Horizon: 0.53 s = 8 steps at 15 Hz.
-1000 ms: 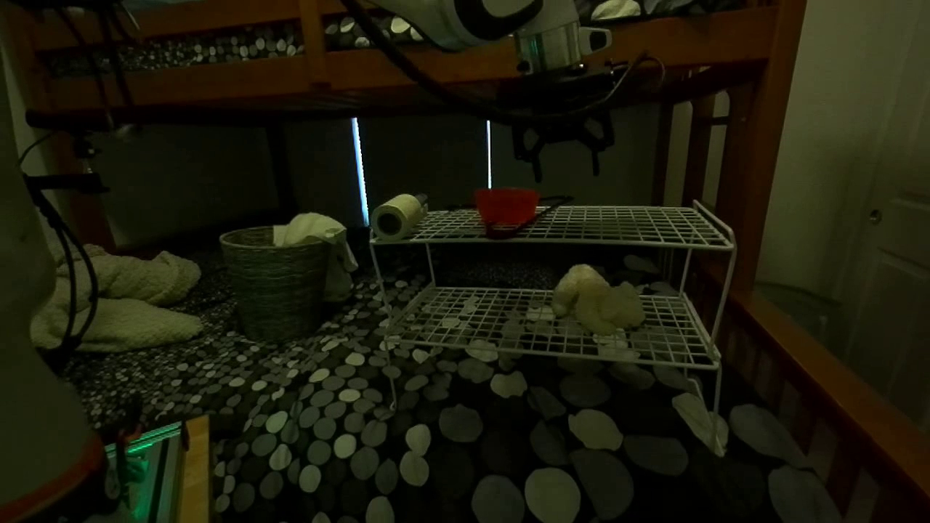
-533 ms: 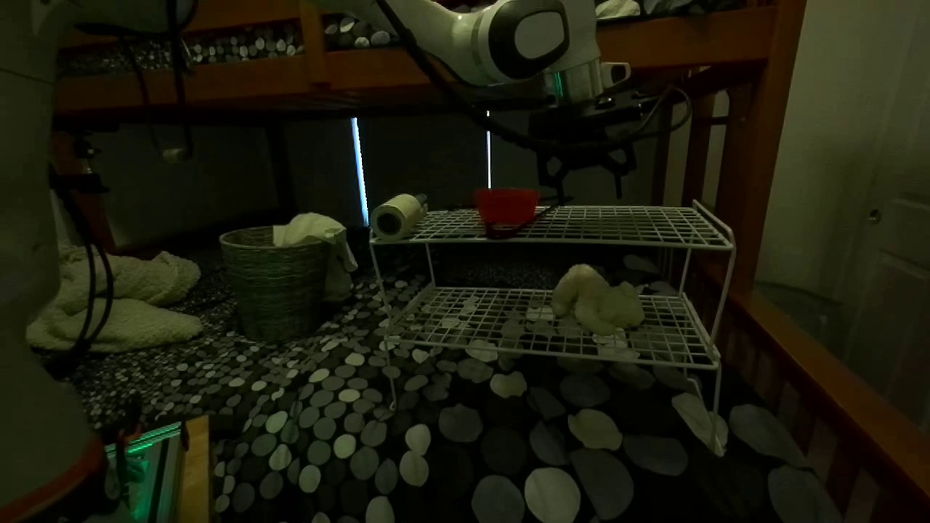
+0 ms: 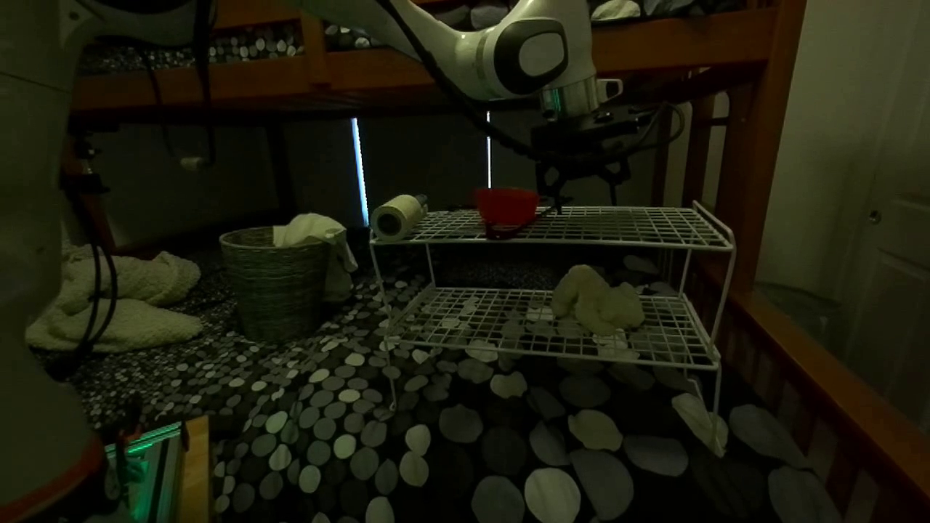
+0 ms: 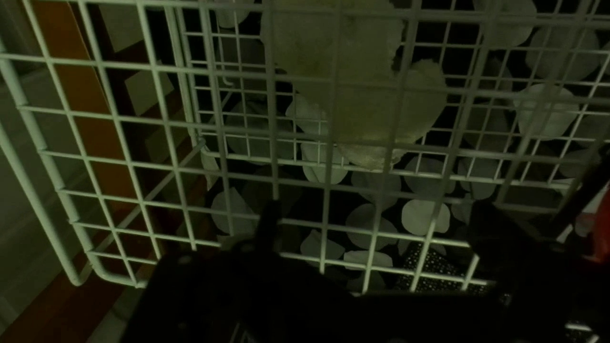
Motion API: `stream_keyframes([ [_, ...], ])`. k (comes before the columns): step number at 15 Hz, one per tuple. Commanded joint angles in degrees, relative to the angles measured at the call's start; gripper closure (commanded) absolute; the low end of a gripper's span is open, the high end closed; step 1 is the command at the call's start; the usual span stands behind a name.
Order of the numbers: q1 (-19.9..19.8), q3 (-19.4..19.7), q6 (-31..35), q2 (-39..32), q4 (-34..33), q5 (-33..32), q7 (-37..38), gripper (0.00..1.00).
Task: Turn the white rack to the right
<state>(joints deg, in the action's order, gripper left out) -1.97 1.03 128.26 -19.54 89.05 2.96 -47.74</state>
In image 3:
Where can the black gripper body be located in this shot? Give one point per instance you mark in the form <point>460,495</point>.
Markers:
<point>576,141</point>

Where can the red bowl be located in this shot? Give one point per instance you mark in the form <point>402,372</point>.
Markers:
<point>506,206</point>

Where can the white plush toy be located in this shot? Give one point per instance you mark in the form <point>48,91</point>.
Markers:
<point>599,299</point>

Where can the white cloth in basket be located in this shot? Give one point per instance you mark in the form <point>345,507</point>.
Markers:
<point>314,234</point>

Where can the white room door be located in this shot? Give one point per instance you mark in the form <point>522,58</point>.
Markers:
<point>897,241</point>

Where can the grey woven basket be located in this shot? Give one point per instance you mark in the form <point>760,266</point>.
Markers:
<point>274,285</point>

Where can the black pebble-print bedspread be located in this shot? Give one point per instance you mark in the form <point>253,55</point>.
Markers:
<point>367,436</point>

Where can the dark window blind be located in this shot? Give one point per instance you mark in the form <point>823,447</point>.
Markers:
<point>243,176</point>

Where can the pebble-print bunk mattress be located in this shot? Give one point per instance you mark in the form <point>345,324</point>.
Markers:
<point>243,45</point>

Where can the white crumpled towel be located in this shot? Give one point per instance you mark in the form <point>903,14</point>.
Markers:
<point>136,292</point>

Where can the green translucent box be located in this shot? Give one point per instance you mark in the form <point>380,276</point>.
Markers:
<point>147,468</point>

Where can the wooden bunk bed frame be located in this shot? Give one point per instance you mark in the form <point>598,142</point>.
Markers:
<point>765,126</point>

